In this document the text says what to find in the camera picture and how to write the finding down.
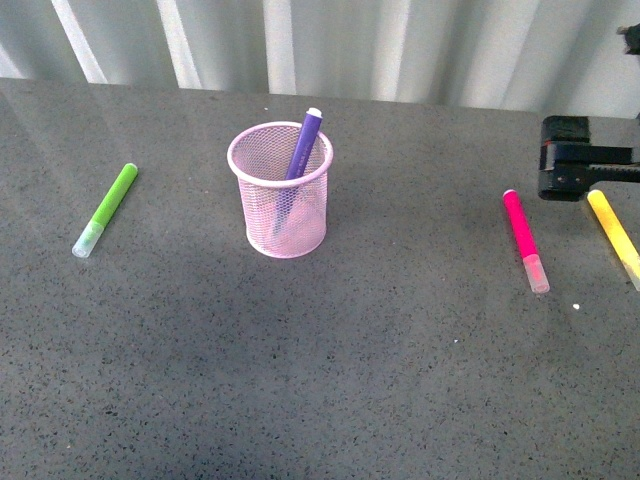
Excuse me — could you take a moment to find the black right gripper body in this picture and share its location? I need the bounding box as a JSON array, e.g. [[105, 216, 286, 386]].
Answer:
[[538, 115, 639, 202]]

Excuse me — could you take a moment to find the pink marker pen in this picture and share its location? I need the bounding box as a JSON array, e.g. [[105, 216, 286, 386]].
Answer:
[[502, 189, 550, 294]]

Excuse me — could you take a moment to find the purple marker pen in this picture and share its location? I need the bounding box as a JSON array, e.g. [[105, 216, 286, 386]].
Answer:
[[273, 107, 322, 235]]

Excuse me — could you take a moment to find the pink mesh cup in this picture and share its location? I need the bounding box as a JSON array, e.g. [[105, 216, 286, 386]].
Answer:
[[227, 121, 333, 259]]

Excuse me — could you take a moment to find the yellow marker pen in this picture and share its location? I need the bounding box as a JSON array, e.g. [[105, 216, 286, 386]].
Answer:
[[587, 190, 639, 290]]

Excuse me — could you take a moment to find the white pleated curtain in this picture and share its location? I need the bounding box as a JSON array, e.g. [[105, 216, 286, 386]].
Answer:
[[1, 1, 639, 118]]

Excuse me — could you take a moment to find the green marker pen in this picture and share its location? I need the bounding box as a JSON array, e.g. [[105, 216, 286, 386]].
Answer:
[[72, 163, 138, 258]]

